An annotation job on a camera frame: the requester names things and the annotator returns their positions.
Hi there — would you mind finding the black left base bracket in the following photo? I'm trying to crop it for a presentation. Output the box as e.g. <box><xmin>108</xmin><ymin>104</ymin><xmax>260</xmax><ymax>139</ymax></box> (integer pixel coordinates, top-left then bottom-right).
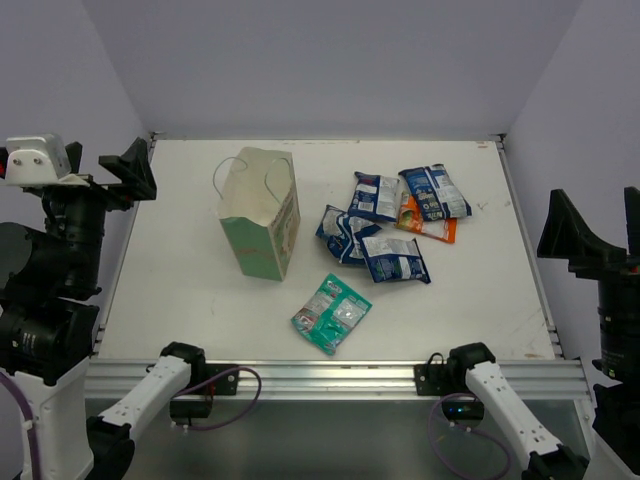
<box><xmin>200</xmin><ymin>363</ymin><xmax>239</xmax><ymax>397</ymax></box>

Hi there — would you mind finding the aluminium mounting rail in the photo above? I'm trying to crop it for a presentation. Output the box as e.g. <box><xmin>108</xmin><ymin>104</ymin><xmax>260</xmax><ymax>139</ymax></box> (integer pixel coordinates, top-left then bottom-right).
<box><xmin>85</xmin><ymin>359</ymin><xmax>590</xmax><ymax>401</ymax></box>

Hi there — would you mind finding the dark blue snack packet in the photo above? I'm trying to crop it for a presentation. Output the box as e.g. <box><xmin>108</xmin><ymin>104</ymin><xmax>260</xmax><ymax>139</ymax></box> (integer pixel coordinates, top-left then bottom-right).
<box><xmin>360</xmin><ymin>236</ymin><xmax>431</xmax><ymax>284</ymax></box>

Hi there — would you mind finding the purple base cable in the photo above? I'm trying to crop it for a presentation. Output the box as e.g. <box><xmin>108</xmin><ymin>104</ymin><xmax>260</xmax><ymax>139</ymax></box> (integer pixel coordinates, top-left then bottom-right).
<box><xmin>169</xmin><ymin>364</ymin><xmax>263</xmax><ymax>434</ymax></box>
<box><xmin>425</xmin><ymin>389</ymin><xmax>511</xmax><ymax>479</ymax></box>

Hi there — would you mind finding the green paper gift bag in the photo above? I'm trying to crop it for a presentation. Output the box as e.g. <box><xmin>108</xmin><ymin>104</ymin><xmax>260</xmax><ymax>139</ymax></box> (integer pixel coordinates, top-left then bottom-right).
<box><xmin>212</xmin><ymin>147</ymin><xmax>301</xmax><ymax>281</ymax></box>

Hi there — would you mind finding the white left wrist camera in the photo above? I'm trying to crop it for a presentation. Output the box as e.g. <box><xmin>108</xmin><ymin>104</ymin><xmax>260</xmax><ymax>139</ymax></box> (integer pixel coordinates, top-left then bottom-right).
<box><xmin>1</xmin><ymin>133</ymin><xmax>89</xmax><ymax>188</ymax></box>

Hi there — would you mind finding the green snack packet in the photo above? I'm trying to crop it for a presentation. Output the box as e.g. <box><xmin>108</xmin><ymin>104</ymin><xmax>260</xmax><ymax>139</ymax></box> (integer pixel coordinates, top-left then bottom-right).
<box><xmin>291</xmin><ymin>274</ymin><xmax>372</xmax><ymax>356</ymax></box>

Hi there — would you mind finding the black base bracket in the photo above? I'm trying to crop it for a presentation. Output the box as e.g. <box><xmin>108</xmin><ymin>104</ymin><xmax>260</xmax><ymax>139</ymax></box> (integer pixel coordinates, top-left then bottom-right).
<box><xmin>413</xmin><ymin>352</ymin><xmax>451</xmax><ymax>397</ymax></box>
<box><xmin>200</xmin><ymin>363</ymin><xmax>239</xmax><ymax>397</ymax></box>

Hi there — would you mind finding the black right base bracket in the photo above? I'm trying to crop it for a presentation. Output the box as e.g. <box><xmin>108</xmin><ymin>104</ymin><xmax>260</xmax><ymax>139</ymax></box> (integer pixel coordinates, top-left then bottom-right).
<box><xmin>413</xmin><ymin>352</ymin><xmax>451</xmax><ymax>397</ymax></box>

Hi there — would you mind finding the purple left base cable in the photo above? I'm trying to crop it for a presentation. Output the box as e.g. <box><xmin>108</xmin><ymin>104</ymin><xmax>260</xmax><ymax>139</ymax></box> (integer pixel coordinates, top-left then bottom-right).
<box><xmin>169</xmin><ymin>364</ymin><xmax>263</xmax><ymax>434</ymax></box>

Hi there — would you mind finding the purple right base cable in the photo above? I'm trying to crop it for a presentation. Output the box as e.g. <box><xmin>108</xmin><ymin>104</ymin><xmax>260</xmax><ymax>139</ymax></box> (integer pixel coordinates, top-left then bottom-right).
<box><xmin>425</xmin><ymin>389</ymin><xmax>511</xmax><ymax>479</ymax></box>

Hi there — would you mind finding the blue white snack packet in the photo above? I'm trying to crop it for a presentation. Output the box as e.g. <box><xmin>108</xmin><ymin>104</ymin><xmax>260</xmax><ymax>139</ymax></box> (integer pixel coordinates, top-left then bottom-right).
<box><xmin>398</xmin><ymin>164</ymin><xmax>472</xmax><ymax>222</ymax></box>
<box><xmin>315</xmin><ymin>205</ymin><xmax>382</xmax><ymax>266</ymax></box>
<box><xmin>347</xmin><ymin>171</ymin><xmax>399</xmax><ymax>222</ymax></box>

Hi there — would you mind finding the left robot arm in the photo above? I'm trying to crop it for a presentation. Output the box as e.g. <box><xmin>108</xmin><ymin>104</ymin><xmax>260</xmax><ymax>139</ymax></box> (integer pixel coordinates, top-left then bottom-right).
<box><xmin>1</xmin><ymin>134</ymin><xmax>639</xmax><ymax>479</ymax></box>

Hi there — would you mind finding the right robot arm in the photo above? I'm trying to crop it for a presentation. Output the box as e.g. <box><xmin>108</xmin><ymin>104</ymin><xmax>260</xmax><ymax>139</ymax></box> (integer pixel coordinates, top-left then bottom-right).
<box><xmin>445</xmin><ymin>187</ymin><xmax>639</xmax><ymax>479</ymax></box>

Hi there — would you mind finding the orange snack packet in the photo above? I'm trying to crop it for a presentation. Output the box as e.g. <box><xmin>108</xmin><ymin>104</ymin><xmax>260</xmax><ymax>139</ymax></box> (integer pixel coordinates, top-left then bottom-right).
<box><xmin>395</xmin><ymin>191</ymin><xmax>457</xmax><ymax>244</ymax></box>

